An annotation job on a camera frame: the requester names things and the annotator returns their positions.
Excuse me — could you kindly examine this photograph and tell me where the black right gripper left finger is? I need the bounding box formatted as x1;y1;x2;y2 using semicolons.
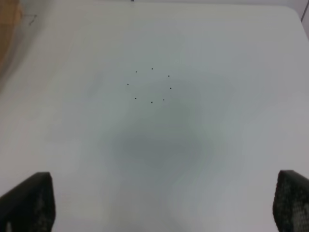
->
0;172;56;232

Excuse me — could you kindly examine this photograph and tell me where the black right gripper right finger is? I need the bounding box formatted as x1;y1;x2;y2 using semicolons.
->
272;170;309;232

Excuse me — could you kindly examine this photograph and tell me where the brown linen tote bag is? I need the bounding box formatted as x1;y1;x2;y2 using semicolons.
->
0;0;23;74

